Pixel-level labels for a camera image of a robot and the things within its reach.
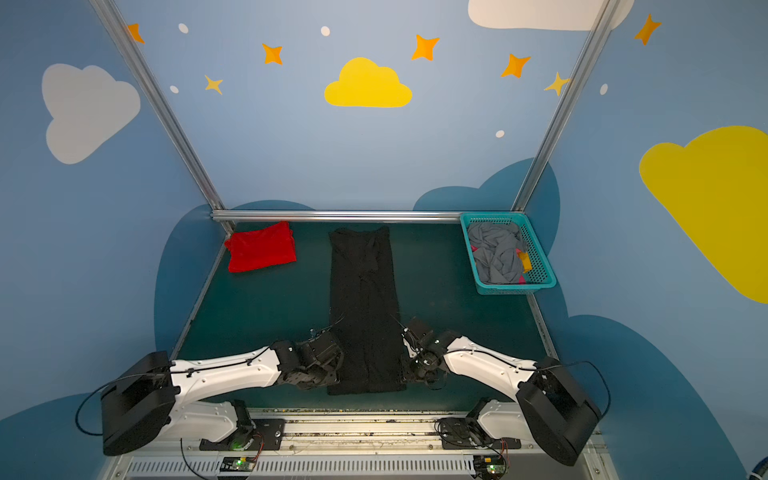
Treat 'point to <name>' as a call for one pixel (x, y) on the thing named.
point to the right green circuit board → (489, 466)
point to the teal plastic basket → (539, 278)
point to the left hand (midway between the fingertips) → (341, 381)
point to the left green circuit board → (237, 464)
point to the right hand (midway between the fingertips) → (405, 375)
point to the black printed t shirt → (364, 310)
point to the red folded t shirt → (256, 249)
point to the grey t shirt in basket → (496, 247)
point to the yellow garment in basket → (526, 262)
